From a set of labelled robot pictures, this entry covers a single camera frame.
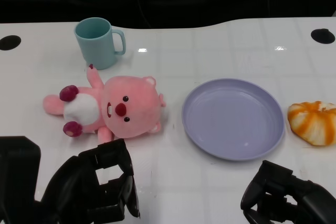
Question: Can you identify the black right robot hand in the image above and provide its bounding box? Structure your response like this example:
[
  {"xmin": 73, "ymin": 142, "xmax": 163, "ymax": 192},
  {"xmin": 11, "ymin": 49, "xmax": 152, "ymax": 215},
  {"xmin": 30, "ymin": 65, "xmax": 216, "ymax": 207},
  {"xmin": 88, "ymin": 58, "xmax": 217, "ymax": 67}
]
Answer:
[{"xmin": 240, "ymin": 159, "xmax": 336, "ymax": 224}]

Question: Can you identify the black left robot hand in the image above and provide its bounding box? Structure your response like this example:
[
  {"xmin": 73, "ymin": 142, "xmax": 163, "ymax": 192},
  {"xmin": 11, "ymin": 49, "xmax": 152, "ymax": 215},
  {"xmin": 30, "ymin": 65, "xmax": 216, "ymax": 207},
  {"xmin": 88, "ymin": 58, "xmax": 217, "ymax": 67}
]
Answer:
[{"xmin": 0, "ymin": 136, "xmax": 141, "ymax": 224}]

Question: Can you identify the pink plush beaver doll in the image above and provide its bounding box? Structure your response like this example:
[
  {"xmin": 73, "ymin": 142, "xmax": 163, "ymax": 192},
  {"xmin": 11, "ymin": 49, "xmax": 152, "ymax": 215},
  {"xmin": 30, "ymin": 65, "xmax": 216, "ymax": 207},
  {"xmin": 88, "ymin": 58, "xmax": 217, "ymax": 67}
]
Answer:
[{"xmin": 43, "ymin": 63, "xmax": 168, "ymax": 143}]

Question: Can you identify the lavender plastic plate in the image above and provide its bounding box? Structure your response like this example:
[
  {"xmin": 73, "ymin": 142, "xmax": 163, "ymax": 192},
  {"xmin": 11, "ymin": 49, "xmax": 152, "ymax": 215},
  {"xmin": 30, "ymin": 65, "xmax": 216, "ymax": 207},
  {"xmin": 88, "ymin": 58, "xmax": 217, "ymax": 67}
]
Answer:
[{"xmin": 181, "ymin": 78, "xmax": 286, "ymax": 162}]

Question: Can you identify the peeled orange toy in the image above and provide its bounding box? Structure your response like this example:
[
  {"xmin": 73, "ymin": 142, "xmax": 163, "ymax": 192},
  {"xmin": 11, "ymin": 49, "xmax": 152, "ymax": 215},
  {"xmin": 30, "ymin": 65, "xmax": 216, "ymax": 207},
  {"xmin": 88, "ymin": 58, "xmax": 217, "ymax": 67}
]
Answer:
[{"xmin": 287, "ymin": 100, "xmax": 336, "ymax": 146}]

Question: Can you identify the teal plastic mug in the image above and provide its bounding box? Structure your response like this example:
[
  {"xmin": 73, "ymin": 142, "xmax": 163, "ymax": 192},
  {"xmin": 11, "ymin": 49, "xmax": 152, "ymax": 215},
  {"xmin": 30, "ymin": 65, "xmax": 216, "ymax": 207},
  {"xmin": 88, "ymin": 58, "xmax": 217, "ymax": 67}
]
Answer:
[{"xmin": 73, "ymin": 17, "xmax": 126, "ymax": 70}]

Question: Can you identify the black table grommet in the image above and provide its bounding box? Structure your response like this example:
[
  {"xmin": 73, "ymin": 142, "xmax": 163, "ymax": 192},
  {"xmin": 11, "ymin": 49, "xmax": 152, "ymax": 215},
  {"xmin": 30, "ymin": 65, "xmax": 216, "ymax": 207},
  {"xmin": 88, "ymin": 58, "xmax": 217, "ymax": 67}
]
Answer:
[
  {"xmin": 0, "ymin": 35, "xmax": 22, "ymax": 51},
  {"xmin": 310, "ymin": 28, "xmax": 336, "ymax": 44}
]

